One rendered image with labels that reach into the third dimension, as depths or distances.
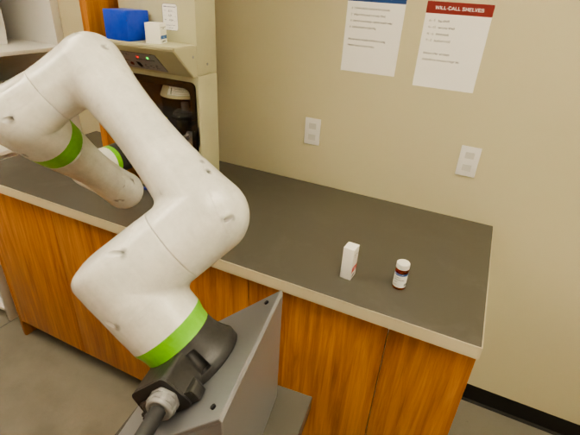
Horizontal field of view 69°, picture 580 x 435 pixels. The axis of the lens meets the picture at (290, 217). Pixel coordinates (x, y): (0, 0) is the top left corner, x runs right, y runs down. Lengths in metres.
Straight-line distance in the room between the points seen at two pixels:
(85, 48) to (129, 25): 0.67
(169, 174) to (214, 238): 0.12
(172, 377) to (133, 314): 0.11
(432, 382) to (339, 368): 0.28
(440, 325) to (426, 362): 0.13
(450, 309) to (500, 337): 0.85
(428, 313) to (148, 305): 0.79
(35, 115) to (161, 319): 0.45
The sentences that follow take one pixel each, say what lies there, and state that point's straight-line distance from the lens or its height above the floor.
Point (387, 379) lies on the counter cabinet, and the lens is 1.37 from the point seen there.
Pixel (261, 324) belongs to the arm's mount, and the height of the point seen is 1.21.
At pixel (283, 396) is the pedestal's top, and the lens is 0.95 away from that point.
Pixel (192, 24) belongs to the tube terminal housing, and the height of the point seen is 1.57.
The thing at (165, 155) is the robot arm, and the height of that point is 1.45.
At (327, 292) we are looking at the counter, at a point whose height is 0.94.
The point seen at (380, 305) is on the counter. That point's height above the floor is 0.94.
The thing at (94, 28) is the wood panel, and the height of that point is 1.53.
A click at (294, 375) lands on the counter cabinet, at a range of 1.51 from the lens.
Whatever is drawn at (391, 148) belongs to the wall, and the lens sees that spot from 1.74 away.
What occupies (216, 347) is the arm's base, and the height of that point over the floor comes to 1.19.
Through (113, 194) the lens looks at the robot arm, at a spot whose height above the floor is 1.18.
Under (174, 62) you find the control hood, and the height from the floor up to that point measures 1.46.
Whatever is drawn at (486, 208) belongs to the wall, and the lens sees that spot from 1.77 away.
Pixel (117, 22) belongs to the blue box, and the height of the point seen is 1.56.
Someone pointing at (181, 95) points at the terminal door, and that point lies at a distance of 1.56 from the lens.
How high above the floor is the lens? 1.69
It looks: 29 degrees down
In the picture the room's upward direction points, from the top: 4 degrees clockwise
